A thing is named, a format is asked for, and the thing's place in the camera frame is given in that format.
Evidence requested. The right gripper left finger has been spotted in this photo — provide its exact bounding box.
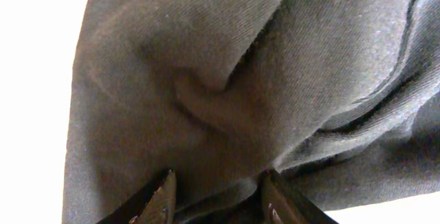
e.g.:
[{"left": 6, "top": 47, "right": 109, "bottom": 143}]
[{"left": 97, "top": 170, "right": 177, "bottom": 224}]

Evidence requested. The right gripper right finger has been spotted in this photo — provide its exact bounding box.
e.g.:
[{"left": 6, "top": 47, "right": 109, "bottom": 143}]
[{"left": 261, "top": 170, "right": 338, "bottom": 224}]

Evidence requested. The black Nike garment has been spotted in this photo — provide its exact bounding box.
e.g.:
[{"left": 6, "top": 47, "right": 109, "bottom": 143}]
[{"left": 62, "top": 0, "right": 439, "bottom": 223}]

